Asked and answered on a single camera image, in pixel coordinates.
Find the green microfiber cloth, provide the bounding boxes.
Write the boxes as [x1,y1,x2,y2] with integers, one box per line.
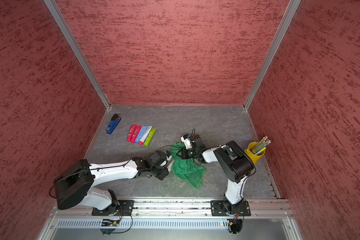
[171,142,206,189]

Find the lime green toothpaste tube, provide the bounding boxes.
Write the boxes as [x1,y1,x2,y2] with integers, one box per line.
[144,129,157,147]

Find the white tube pink cap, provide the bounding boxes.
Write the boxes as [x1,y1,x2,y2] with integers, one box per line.
[138,126,152,146]

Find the blue toothpaste tube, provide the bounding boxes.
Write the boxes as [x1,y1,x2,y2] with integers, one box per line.
[135,125,148,143]

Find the pink toothpaste tube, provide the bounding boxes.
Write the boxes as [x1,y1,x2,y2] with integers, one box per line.
[127,125,137,143]
[130,126,142,143]

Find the white tube orange cap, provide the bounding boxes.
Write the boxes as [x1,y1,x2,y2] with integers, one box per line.
[167,161,174,171]

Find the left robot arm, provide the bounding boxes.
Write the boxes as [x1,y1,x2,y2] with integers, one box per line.
[50,151,173,216]

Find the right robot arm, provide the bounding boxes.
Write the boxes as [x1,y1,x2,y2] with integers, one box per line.
[180,135,256,216]

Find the blue stapler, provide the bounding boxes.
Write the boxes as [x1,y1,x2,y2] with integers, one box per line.
[106,114,121,134]

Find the yellow cup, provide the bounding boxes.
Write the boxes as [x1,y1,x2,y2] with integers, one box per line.
[245,142,266,164]

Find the pencils in cup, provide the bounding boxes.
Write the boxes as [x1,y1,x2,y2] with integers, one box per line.
[251,136,271,155]

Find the right corner aluminium profile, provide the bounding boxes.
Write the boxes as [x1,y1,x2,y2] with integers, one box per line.
[243,0,302,110]

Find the corner aluminium profile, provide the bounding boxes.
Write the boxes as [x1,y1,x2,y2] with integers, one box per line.
[44,0,112,111]
[243,0,302,110]

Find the left corner aluminium profile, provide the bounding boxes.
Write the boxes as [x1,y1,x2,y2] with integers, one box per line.
[44,0,112,111]

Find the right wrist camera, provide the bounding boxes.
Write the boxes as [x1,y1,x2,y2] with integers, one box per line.
[181,134,193,150]

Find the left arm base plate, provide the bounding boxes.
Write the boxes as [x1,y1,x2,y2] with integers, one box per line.
[92,200,135,216]

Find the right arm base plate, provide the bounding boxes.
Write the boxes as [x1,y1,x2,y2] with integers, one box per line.
[211,200,251,217]

